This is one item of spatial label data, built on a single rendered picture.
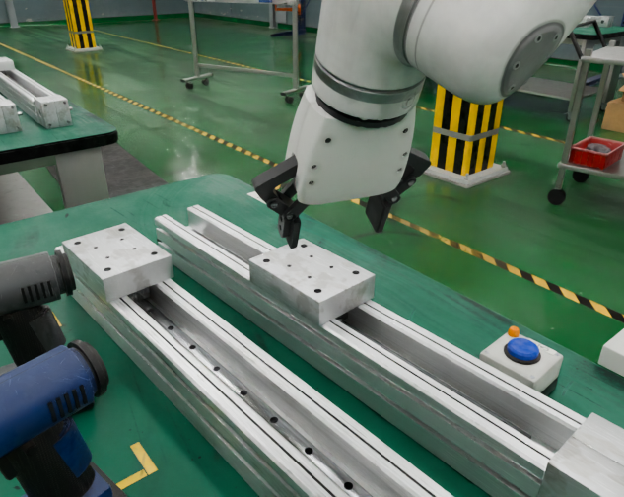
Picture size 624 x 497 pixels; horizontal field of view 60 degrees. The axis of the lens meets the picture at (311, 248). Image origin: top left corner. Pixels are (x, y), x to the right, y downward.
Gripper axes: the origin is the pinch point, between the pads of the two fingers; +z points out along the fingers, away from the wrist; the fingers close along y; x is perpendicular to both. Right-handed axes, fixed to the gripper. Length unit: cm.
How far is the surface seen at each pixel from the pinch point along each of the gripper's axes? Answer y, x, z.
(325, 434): 3.1, 14.2, 18.2
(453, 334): -25.8, 0.6, 32.5
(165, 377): 18.5, -1.9, 28.0
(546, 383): -28.4, 14.7, 22.3
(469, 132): -194, -192, 172
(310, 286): -2.6, -7.0, 21.6
